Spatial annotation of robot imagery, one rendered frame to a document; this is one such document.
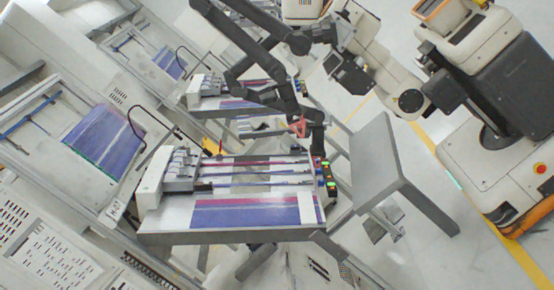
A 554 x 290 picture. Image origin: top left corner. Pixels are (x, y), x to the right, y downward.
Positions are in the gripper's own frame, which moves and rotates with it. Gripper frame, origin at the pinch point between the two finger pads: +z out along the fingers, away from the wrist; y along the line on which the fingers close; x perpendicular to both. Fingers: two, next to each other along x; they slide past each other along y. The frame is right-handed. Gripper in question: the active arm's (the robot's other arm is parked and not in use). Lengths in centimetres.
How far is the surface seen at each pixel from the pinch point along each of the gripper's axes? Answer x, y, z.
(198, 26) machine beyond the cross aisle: -112, -450, 12
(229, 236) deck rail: -38, 49, 5
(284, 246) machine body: -16.1, 17.6, 31.8
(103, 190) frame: -86, 39, -10
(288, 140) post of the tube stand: -11.2, -41.1, 3.9
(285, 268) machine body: -16.0, 33.9, 31.7
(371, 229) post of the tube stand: 38, -43, 63
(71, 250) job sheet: -98, 50, 9
